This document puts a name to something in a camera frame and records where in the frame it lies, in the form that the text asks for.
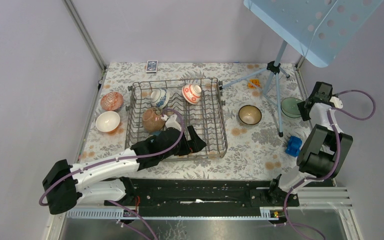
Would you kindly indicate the grey wire dish rack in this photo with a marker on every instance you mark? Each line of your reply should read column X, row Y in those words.
column 206, row 116

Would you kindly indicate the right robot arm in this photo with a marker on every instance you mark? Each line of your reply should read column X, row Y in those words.
column 325, row 149

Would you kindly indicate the blue toy block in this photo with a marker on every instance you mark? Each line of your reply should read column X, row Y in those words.
column 293, row 146

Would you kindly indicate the playing card box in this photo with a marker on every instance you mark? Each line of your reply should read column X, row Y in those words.
column 152, row 66

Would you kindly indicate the pale green bowl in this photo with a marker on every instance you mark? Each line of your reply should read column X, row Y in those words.
column 289, row 107

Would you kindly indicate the brown floral bowl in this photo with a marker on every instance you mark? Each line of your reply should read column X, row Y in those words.
column 152, row 119

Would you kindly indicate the white blue floral bowl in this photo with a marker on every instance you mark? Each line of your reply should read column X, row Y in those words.
column 160, row 97

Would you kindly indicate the dark blue bowl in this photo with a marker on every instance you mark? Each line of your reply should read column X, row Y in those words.
column 155, row 133

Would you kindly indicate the blue music stand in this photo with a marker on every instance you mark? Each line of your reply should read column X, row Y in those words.
column 317, row 29

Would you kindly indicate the black patterned bowl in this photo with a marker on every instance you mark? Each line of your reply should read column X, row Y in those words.
column 249, row 115

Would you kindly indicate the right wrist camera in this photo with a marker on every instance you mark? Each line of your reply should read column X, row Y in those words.
column 336, row 102

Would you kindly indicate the blue white zigzag bowl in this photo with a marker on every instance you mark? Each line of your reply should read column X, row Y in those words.
column 112, row 101

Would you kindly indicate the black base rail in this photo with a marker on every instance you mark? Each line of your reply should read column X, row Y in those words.
column 203, row 198

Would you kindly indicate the red white bowl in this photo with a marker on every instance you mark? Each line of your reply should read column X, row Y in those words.
column 192, row 93

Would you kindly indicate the orange bowl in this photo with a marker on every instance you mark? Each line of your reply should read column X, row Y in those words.
column 107, row 122

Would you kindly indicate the orange butterfly toy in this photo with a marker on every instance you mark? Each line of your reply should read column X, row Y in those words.
column 253, row 83

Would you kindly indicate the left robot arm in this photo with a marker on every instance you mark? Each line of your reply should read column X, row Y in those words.
column 67, row 185

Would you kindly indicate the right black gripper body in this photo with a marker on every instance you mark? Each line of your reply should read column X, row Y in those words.
column 303, row 111

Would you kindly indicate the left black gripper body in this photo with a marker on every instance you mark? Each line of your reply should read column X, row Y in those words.
column 181, row 150

